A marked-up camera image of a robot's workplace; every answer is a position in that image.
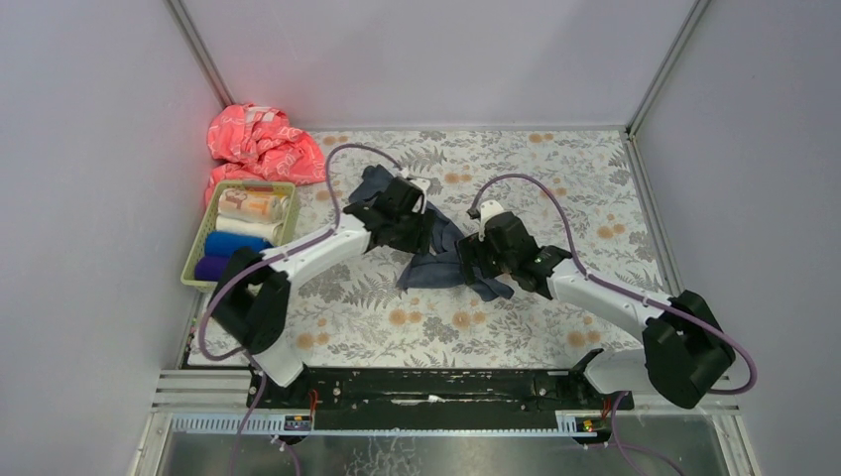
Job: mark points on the pale green plastic basket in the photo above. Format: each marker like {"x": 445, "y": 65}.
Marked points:
{"x": 207, "y": 224}

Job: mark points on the beige lettered towel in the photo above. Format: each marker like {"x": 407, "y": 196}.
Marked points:
{"x": 252, "y": 206}

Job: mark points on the pink patterned cloth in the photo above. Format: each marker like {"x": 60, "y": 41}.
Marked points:
{"x": 252, "y": 142}

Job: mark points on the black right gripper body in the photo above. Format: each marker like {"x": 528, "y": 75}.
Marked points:
{"x": 482, "y": 261}

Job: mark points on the blue rolled towel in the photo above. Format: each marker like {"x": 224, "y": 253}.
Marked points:
{"x": 225, "y": 244}

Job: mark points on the white rolled towel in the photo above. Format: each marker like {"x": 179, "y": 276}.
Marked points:
{"x": 268, "y": 231}

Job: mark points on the floral table cloth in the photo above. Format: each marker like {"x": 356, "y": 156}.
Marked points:
{"x": 570, "y": 188}

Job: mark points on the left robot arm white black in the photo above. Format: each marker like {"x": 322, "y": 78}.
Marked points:
{"x": 251, "y": 300}

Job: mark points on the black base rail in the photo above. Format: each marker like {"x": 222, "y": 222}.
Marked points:
{"x": 423, "y": 399}

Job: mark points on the purple towel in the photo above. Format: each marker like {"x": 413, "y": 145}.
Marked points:
{"x": 210, "y": 268}

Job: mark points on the dark grey cloth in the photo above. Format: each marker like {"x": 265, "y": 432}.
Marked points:
{"x": 438, "y": 269}

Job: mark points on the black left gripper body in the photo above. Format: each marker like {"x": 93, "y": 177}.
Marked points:
{"x": 408, "y": 232}

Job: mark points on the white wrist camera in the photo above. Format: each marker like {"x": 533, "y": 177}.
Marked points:
{"x": 487, "y": 210}
{"x": 423, "y": 184}

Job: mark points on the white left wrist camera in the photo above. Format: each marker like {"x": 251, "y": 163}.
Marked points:
{"x": 423, "y": 184}

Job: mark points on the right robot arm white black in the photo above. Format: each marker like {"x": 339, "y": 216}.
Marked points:
{"x": 681, "y": 353}

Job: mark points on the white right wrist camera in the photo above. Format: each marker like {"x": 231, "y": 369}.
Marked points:
{"x": 487, "y": 210}

